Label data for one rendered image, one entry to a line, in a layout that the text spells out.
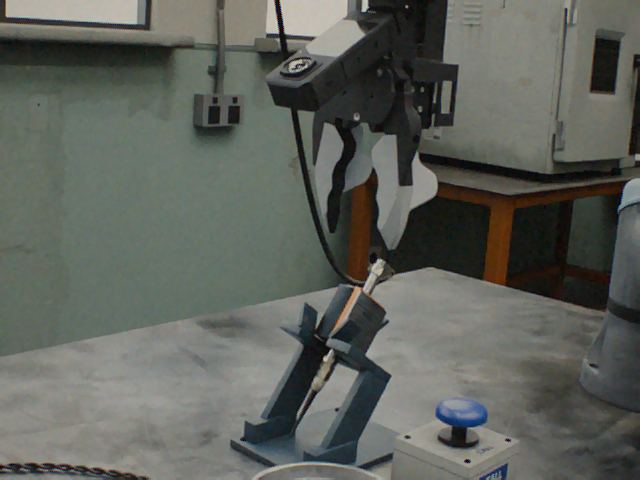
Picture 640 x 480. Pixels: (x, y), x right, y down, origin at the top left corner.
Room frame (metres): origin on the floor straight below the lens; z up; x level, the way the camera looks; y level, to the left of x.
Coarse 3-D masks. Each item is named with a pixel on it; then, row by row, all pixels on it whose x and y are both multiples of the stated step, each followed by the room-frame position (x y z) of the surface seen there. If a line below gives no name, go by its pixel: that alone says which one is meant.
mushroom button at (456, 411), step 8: (448, 400) 0.65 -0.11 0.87; (456, 400) 0.65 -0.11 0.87; (464, 400) 0.65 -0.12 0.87; (440, 408) 0.63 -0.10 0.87; (448, 408) 0.63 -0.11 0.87; (456, 408) 0.63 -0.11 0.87; (464, 408) 0.63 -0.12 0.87; (472, 408) 0.63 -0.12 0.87; (480, 408) 0.63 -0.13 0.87; (440, 416) 0.63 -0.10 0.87; (448, 416) 0.62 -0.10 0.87; (456, 416) 0.62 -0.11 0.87; (464, 416) 0.62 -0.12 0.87; (472, 416) 0.62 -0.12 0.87; (480, 416) 0.62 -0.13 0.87; (448, 424) 0.62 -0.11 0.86; (456, 424) 0.62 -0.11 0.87; (464, 424) 0.62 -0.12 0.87; (472, 424) 0.62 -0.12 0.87; (480, 424) 0.62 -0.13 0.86; (456, 432) 0.63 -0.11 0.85; (464, 432) 0.63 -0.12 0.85
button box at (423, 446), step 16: (416, 432) 0.65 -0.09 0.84; (432, 432) 0.65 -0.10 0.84; (448, 432) 0.64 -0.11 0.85; (480, 432) 0.65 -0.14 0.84; (400, 448) 0.63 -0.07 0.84; (416, 448) 0.62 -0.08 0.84; (432, 448) 0.62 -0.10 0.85; (448, 448) 0.62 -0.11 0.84; (464, 448) 0.62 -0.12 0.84; (480, 448) 0.62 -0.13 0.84; (496, 448) 0.63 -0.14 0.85; (512, 448) 0.63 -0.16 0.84; (400, 464) 0.63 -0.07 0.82; (416, 464) 0.62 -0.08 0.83; (432, 464) 0.61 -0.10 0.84; (448, 464) 0.60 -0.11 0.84; (464, 464) 0.59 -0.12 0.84; (480, 464) 0.60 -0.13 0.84; (496, 464) 0.62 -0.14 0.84; (512, 464) 0.64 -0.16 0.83
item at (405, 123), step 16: (400, 96) 0.69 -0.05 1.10; (400, 112) 0.69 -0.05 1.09; (416, 112) 0.70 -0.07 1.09; (384, 128) 0.70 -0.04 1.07; (400, 128) 0.69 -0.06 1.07; (416, 128) 0.69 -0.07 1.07; (400, 144) 0.69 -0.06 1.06; (416, 144) 0.69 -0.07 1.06; (400, 160) 0.69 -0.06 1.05; (400, 176) 0.69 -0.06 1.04
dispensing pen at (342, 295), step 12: (372, 264) 0.74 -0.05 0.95; (384, 264) 0.74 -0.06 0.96; (372, 276) 0.74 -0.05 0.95; (384, 276) 0.74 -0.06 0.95; (348, 288) 0.72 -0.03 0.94; (372, 288) 0.73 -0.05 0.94; (336, 300) 0.72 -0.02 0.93; (348, 300) 0.71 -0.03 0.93; (336, 312) 0.71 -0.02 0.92; (324, 324) 0.71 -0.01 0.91; (324, 336) 0.70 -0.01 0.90; (324, 360) 0.70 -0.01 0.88; (336, 360) 0.70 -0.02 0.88; (324, 372) 0.70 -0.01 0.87; (312, 384) 0.70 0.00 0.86; (312, 396) 0.69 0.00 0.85; (300, 420) 0.68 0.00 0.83
